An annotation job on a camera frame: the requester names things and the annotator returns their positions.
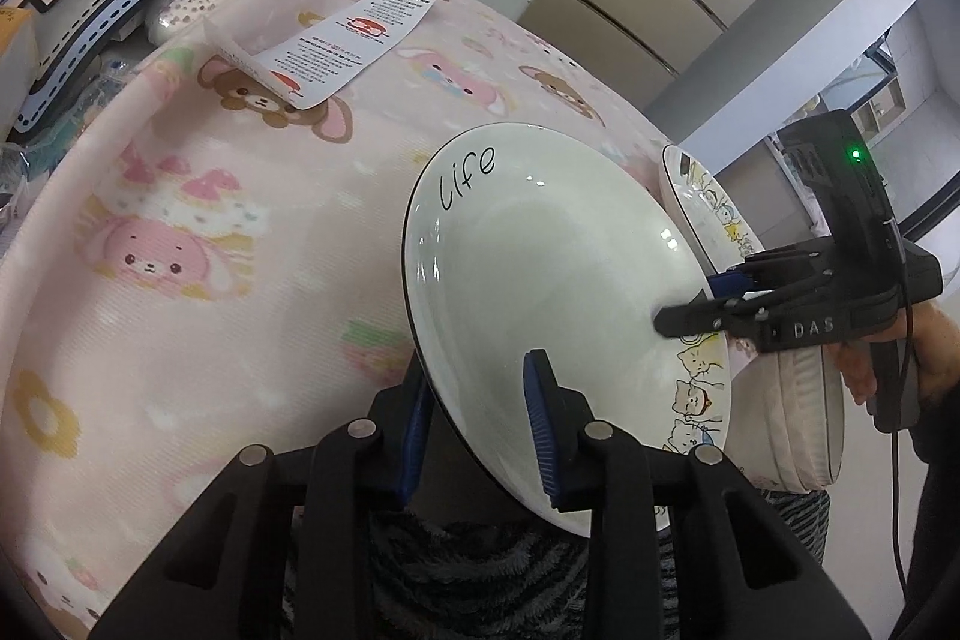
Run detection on white plate with cartoon print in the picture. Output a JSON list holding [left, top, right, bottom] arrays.
[[659, 145, 763, 276]]

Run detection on pink strawberry ceramic bowl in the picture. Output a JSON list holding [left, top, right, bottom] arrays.
[[724, 346, 844, 494]]

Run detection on white plate with life text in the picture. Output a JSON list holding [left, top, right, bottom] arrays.
[[402, 124, 732, 536]]

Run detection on person's right hand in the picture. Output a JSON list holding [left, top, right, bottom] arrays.
[[828, 297, 960, 462]]

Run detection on pink cartoon tablecloth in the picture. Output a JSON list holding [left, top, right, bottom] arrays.
[[2, 0, 665, 638]]

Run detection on white red paper leaflet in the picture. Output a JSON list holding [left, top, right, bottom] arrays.
[[203, 0, 438, 110]]

